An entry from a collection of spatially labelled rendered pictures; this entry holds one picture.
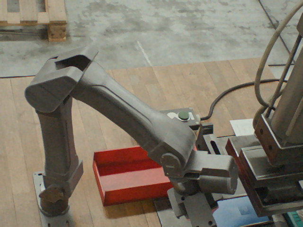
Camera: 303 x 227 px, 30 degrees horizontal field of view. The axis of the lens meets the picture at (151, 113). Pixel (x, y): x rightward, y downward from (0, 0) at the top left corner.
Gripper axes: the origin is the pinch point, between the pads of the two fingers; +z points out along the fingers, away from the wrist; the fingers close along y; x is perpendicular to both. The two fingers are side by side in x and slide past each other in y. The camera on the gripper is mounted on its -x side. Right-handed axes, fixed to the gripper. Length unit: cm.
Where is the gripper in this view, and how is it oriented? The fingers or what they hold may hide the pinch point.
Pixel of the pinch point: (204, 212)
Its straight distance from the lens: 124.7
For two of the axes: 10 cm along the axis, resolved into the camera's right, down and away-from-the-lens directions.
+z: 3.0, 5.5, 7.8
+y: 9.2, -3.9, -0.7
